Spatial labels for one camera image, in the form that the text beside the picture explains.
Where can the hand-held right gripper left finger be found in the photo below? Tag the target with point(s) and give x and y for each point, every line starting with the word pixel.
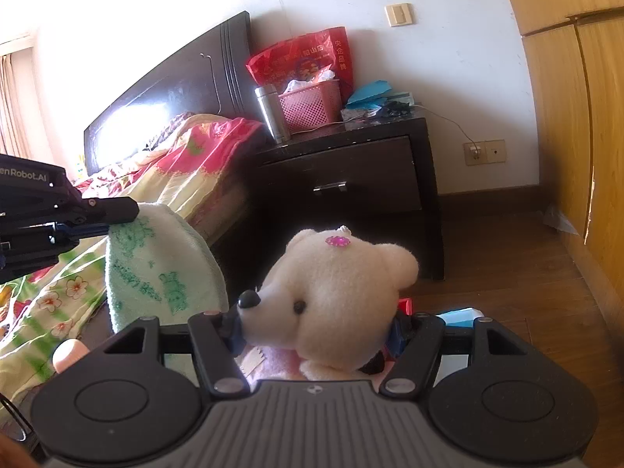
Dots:
pixel 236 339

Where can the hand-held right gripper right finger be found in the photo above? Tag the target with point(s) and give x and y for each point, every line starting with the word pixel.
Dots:
pixel 399 339

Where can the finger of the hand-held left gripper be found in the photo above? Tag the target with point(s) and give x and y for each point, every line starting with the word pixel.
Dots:
pixel 112 210

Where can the red cardboard box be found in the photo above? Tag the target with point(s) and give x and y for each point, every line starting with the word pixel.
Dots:
pixel 405 307

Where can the white and green towel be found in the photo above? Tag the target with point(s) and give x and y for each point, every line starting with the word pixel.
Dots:
pixel 161 263

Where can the white plush bear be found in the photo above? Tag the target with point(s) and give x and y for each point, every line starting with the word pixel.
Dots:
pixel 341 292

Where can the pink cloth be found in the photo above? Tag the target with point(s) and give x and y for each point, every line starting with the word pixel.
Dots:
pixel 278 363

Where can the blue face mask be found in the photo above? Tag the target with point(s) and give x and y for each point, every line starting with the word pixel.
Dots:
pixel 458 318

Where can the beige curtain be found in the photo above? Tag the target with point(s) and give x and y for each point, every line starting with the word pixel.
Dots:
pixel 19 102

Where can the floral blanket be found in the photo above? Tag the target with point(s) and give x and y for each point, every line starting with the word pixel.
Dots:
pixel 195 165

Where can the dark wooden nightstand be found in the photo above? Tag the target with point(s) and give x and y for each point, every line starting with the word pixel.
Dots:
pixel 429 195

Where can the dark wooden bed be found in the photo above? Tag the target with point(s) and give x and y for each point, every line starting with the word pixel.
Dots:
pixel 185 73

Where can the nightstand drawer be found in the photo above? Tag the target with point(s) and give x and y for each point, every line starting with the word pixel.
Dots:
pixel 341 161

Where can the steel thermos flask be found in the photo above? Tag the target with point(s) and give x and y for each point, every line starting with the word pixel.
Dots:
pixel 273 114

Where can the paper scrap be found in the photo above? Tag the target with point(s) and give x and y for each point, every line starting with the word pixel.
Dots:
pixel 560 220

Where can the pink plastic basket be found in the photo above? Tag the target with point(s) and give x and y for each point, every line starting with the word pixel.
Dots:
pixel 309 107

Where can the small black item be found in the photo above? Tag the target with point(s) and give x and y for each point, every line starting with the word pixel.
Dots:
pixel 397 108

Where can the red plastic bag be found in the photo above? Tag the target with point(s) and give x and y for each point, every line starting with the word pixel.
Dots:
pixel 292 58

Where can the white tissue paper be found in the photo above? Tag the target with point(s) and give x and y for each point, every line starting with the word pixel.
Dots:
pixel 312 80

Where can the blue folded paper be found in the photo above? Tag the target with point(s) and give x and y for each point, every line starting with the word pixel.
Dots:
pixel 368 93

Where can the yellow wooden wardrobe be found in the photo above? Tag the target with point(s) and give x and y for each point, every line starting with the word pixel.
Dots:
pixel 560 107

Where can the wall socket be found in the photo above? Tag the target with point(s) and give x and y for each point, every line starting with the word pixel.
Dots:
pixel 485 152

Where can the wall light switch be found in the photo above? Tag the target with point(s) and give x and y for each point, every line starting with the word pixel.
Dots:
pixel 399 14

